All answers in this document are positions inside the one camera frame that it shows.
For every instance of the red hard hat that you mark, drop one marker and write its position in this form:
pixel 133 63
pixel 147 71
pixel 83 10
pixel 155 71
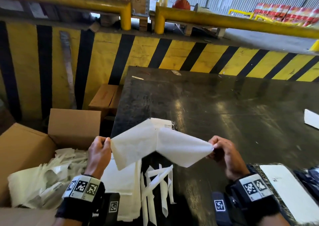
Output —
pixel 181 4

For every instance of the pile of crumpled backing paper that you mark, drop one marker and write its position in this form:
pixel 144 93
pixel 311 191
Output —
pixel 30 183

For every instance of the white table with wooden legs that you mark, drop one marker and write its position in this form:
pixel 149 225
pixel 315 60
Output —
pixel 188 30

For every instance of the small yellow floor rail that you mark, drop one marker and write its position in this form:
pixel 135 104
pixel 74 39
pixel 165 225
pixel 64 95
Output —
pixel 264 17
pixel 239 11

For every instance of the yellow black striped barrier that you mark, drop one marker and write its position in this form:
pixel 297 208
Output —
pixel 104 59

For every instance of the stack of red drink packs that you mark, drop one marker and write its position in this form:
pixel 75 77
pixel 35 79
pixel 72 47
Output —
pixel 286 11

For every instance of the person's left forearm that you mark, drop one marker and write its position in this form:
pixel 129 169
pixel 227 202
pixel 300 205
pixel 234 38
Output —
pixel 59 223

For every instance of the white paper tag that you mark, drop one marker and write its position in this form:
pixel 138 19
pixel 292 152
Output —
pixel 11 5
pixel 37 10

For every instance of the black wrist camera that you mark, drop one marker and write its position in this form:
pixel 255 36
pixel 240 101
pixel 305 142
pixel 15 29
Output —
pixel 219 206
pixel 113 207

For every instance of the stack black packets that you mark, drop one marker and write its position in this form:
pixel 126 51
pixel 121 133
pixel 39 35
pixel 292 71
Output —
pixel 164 123

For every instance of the thin red stick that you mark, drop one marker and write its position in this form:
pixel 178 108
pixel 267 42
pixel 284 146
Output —
pixel 145 73

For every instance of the stack of white labels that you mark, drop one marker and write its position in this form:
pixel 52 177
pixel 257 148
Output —
pixel 119 181

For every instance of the small wooden block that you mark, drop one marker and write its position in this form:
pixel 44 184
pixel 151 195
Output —
pixel 94 27

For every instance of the small brown cardboard box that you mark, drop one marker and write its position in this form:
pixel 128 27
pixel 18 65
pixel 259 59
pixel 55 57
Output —
pixel 102 98

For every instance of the yellow guard rail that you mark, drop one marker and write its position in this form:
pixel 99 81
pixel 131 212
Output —
pixel 74 0
pixel 224 20

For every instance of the person's right forearm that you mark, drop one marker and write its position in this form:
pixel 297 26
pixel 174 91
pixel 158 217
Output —
pixel 274 220

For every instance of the black wristband with white markers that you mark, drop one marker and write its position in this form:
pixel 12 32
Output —
pixel 254 186
pixel 82 187

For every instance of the person's right hand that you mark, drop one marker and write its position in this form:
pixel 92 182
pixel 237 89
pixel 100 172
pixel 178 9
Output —
pixel 229 158

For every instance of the white backing paper strip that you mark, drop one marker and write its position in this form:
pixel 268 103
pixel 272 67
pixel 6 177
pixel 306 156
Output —
pixel 150 208
pixel 157 181
pixel 143 208
pixel 170 188
pixel 164 198

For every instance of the crumpled tape scrap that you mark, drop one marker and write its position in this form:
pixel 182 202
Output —
pixel 176 73

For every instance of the small wooden stick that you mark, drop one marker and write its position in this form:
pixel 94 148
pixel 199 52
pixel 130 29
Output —
pixel 137 78

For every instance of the open brown cardboard box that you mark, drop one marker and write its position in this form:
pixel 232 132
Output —
pixel 25 146

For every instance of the cream paper rolls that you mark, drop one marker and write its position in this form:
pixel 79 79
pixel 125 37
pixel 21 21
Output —
pixel 163 1

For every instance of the white paper sheet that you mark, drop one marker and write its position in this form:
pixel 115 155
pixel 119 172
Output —
pixel 312 120

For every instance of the wooden pallet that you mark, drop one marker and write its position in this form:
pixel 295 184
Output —
pixel 143 24

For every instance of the person's left hand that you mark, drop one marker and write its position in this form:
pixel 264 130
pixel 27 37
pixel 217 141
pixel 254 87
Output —
pixel 98 156

